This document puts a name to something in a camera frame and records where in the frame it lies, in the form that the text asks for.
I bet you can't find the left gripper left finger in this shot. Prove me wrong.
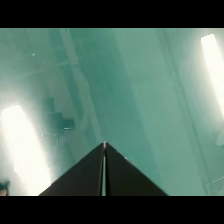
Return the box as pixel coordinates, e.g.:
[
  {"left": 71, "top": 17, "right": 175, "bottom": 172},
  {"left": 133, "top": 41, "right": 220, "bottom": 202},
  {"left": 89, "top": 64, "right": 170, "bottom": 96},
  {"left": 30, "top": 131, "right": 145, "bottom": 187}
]
[{"left": 38, "top": 141, "right": 106, "bottom": 197}]

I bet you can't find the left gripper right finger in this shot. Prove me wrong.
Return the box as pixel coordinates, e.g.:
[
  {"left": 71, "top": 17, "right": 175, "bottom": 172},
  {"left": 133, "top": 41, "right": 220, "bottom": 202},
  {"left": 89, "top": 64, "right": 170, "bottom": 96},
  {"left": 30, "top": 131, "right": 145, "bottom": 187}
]
[{"left": 105, "top": 141, "right": 169, "bottom": 197}]

